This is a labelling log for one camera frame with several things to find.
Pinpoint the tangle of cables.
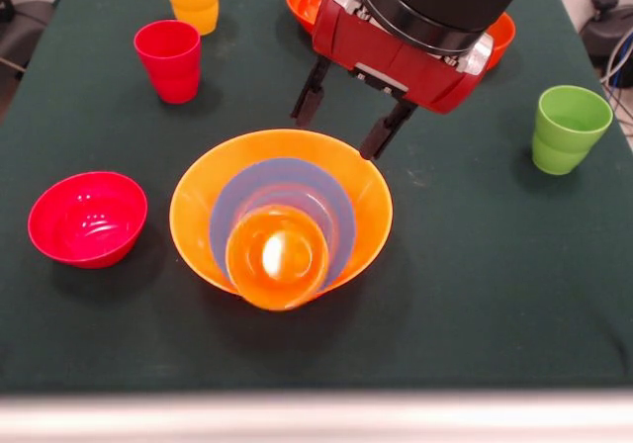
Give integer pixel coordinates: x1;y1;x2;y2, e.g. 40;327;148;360
600;27;633;113

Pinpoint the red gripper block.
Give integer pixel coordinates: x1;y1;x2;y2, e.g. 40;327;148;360
289;0;485;161

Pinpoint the orange cup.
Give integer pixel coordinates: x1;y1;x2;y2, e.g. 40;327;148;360
225;204;330;311

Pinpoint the pink-red cup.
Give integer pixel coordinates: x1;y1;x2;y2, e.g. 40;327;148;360
133;20;203;105

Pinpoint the pink-red bowl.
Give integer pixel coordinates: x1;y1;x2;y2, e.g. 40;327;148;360
27;170;148;270

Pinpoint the dark grey pedestal base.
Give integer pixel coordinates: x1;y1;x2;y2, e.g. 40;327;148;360
578;0;633;63
0;0;55;76

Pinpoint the small red-orange bowl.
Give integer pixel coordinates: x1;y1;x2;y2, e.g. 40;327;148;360
487;12;517;71

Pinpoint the dark green tablecloth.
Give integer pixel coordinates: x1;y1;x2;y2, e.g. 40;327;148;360
0;0;633;396

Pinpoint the large orange bowl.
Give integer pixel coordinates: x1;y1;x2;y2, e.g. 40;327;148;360
169;129;395;304

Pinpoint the yellow cup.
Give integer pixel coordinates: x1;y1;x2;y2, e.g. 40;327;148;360
160;0;222;37

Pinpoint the green cup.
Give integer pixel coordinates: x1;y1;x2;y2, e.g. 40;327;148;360
531;85;614;176

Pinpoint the light blue bowl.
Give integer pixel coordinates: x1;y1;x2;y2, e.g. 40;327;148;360
209;157;357;297

